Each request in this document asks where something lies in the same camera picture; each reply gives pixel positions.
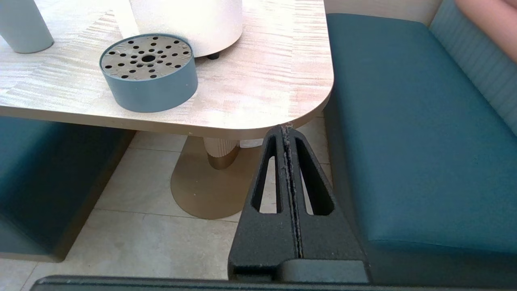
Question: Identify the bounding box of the teal upholstered bench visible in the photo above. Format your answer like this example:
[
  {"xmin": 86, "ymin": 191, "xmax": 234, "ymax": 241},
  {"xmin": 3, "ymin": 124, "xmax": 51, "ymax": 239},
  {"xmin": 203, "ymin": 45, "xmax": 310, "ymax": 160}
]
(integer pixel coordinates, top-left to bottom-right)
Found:
[
  {"xmin": 323, "ymin": 0, "xmax": 517, "ymax": 287},
  {"xmin": 0, "ymin": 116, "xmax": 137, "ymax": 263}
]

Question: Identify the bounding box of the clear water dispenser white base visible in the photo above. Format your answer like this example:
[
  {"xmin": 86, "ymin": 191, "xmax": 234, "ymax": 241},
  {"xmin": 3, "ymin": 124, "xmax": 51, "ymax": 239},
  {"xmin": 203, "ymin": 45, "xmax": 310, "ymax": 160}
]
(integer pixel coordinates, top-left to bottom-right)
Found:
[{"xmin": 128, "ymin": 0, "xmax": 244, "ymax": 60}]

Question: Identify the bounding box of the pink bolster cushion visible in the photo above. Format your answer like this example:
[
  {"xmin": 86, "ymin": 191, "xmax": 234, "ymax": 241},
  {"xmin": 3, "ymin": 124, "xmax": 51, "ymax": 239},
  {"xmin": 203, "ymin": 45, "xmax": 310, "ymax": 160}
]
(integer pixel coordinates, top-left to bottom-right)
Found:
[{"xmin": 456, "ymin": 0, "xmax": 517, "ymax": 63}]

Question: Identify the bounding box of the grey plastic cup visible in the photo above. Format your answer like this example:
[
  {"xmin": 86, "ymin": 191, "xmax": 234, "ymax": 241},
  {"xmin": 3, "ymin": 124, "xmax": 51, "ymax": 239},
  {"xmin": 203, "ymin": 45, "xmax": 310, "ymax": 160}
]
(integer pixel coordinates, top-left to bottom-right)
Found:
[{"xmin": 0, "ymin": 0, "xmax": 55, "ymax": 54}]

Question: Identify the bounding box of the gold table pedestal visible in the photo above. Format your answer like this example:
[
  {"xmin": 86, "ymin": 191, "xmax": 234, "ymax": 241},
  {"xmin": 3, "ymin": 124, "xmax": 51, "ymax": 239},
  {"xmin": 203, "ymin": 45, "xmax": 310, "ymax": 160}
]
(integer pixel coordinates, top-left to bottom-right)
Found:
[{"xmin": 170, "ymin": 136, "xmax": 267, "ymax": 220}]

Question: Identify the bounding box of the large blue perforated drip tray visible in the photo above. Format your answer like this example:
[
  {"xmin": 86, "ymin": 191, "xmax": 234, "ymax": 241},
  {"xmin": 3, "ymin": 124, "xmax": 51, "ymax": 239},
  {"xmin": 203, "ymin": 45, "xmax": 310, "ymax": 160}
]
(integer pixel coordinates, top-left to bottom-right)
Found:
[{"xmin": 99, "ymin": 34, "xmax": 199, "ymax": 113}]

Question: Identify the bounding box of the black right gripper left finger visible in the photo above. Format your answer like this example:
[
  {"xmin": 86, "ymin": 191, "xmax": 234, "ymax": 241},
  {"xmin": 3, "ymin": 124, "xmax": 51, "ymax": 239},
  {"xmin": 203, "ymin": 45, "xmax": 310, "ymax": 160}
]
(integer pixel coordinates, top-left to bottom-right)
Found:
[{"xmin": 227, "ymin": 124, "xmax": 301, "ymax": 281}]

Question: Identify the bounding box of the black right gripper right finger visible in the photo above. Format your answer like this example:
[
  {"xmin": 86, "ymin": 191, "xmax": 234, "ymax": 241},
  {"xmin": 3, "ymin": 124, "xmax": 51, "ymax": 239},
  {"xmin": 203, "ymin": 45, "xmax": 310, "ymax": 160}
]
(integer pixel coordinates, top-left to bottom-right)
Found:
[{"xmin": 286, "ymin": 125, "xmax": 367, "ymax": 261}]

